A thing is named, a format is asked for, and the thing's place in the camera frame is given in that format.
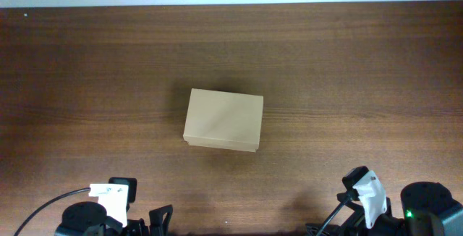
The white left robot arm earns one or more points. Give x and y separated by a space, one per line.
91 219

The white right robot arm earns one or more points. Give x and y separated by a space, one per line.
429 210

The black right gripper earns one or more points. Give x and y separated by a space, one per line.
347 225

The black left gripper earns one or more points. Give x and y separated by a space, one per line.
159 219

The brown cardboard box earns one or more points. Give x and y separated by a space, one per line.
224 120

